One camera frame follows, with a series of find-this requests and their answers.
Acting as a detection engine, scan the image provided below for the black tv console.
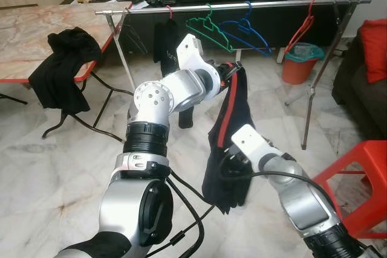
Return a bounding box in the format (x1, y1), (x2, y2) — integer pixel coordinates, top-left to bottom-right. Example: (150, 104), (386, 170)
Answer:
(60, 0), (348, 53)

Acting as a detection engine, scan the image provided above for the orange plastic bucket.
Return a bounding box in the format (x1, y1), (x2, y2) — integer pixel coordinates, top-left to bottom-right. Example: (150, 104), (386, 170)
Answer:
(282, 42), (324, 85)

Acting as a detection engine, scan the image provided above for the silver metal clothes rack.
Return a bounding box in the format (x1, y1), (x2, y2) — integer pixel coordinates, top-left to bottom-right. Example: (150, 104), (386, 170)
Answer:
(95, 0), (371, 150)

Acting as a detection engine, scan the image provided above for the green plastic hanger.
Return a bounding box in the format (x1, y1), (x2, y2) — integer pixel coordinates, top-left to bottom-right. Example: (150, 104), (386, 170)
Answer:
(186, 4), (233, 52)

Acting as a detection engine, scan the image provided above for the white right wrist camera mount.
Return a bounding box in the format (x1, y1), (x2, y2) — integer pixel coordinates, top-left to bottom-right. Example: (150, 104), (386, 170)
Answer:
(232, 124), (282, 171)

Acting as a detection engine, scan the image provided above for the red cushion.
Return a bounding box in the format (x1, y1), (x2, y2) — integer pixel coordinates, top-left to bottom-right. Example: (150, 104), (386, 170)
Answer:
(360, 19), (387, 83)

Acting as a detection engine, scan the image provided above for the red plastic stool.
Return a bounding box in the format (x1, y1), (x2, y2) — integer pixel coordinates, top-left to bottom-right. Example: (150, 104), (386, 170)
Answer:
(311, 140), (387, 239)

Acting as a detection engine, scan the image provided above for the blue plastic hanger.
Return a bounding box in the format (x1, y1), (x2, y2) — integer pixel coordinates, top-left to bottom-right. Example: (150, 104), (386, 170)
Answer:
(219, 1), (273, 56)

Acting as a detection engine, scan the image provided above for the marble pattern folding table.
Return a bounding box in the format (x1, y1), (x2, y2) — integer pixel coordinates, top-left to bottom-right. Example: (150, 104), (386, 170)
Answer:
(0, 1), (134, 141)

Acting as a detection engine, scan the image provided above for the black shirt with green logo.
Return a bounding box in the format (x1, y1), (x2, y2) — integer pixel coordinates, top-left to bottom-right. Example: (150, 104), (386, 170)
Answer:
(28, 27), (102, 115)
(153, 19), (194, 129)

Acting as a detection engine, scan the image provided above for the teal plastic bag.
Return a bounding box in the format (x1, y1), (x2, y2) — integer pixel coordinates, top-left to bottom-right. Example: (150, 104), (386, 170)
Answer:
(284, 42), (324, 63)

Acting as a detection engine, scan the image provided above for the dark grey sofa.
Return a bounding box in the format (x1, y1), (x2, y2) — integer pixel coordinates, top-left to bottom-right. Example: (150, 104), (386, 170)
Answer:
(333, 28), (387, 141)

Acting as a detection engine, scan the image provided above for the black wire hanger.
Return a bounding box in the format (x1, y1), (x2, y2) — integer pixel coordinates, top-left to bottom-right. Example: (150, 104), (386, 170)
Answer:
(118, 19), (149, 56)

